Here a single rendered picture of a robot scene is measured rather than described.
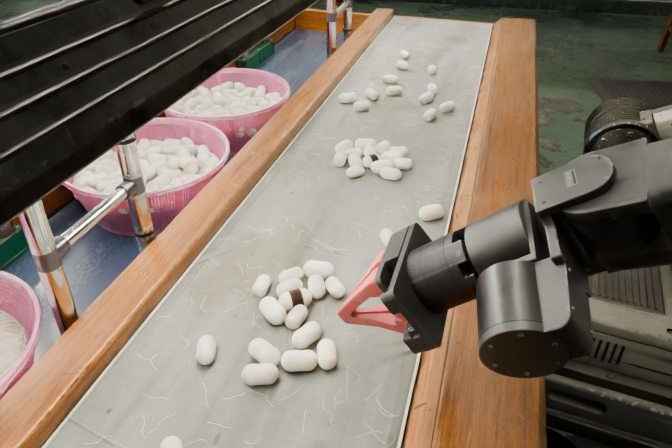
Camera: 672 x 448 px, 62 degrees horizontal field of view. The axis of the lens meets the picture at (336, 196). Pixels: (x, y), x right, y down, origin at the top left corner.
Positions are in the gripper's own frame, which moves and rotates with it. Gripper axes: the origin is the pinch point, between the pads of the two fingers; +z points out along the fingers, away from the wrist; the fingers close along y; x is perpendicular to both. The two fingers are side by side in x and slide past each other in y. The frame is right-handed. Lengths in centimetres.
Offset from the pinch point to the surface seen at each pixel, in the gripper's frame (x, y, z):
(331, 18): -21, -92, 23
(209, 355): -4.2, 4.1, 13.7
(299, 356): 1.1, 1.9, 6.8
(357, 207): 1.4, -28.6, 10.2
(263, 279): -3.9, -7.9, 13.2
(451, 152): 9, -50, 2
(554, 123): 90, -243, 25
